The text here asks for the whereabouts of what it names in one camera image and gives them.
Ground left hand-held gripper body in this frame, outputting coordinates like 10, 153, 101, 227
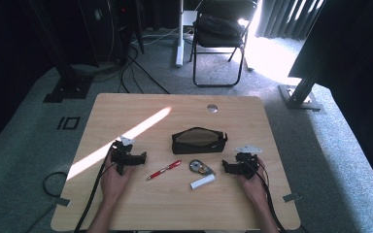
111, 136, 135, 177

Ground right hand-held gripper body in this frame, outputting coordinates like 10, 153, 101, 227
235, 144, 262, 180

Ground red pen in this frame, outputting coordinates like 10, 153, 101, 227
145, 159, 183, 182

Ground white glue stick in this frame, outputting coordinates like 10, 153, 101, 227
189, 174, 217, 190

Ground black mesh pencil case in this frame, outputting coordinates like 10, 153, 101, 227
171, 126, 229, 155

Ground person's right hand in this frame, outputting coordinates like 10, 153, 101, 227
237, 157, 268, 203

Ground person's left hand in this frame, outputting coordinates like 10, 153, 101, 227
100, 151, 135, 203

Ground grey floor tape piece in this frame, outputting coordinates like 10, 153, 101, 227
282, 192, 303, 204

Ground black floor tape marks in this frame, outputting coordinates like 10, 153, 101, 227
55, 116, 82, 131

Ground black stand with square base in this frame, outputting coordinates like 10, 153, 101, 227
28, 0, 95, 104

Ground black stand with grey base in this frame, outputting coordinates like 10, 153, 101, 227
278, 64, 325, 112

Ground white desk leg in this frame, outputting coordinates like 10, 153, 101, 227
174, 0, 187, 68

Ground black folding chair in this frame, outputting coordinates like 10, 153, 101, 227
188, 0, 259, 88

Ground black bag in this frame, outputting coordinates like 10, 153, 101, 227
195, 14, 246, 41

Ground grey curtain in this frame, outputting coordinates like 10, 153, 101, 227
255, 0, 325, 42

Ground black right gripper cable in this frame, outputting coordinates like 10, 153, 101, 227
244, 156, 288, 233

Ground black floor cables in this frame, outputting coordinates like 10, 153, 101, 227
118, 43, 172, 95

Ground black floor cable loop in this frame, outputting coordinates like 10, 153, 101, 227
42, 171, 69, 199

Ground white floor cable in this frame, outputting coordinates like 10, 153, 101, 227
130, 26, 180, 47

